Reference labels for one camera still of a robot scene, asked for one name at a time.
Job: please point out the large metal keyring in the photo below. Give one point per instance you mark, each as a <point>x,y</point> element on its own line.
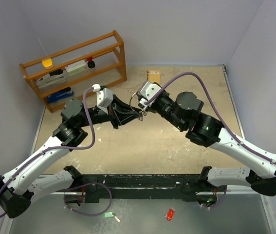
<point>130,100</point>

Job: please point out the silver key bunch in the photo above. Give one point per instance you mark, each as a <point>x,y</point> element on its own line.
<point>142,115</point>

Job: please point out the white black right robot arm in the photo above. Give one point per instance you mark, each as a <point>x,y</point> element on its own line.
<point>259,170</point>

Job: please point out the red black stamp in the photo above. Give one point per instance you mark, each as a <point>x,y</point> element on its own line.
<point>90,62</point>

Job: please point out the yellow lidded jar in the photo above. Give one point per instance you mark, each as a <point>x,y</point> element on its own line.
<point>47,63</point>

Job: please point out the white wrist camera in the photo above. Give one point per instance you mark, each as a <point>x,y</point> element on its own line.
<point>104,97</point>
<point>147,91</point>

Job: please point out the blue stapler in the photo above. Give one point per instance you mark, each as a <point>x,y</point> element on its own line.
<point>59,95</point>

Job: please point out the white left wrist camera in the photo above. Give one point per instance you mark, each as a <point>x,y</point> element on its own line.
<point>104,97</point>

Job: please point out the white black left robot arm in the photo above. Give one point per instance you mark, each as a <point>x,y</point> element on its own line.
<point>21,186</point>

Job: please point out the red key tag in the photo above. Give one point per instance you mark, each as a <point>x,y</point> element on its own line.
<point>170,214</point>

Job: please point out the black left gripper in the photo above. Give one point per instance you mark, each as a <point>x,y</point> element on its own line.
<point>116,118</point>

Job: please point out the tan spiral notebook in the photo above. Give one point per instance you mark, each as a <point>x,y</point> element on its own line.
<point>154,76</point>

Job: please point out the white black stapler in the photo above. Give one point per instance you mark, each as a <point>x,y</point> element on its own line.
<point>54,77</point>

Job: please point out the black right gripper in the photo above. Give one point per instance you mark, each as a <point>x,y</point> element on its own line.
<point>152,107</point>

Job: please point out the wooden shelf rack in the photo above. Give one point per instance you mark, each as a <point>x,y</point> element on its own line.
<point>108,52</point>

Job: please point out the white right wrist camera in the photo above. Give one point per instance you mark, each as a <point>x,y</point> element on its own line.
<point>147,91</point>

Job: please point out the white cardboard box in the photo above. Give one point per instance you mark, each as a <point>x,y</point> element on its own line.
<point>76,68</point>

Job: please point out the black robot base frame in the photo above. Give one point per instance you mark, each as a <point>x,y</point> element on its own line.
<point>184,187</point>

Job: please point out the green key tag with key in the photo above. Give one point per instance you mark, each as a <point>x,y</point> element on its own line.
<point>111,214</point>

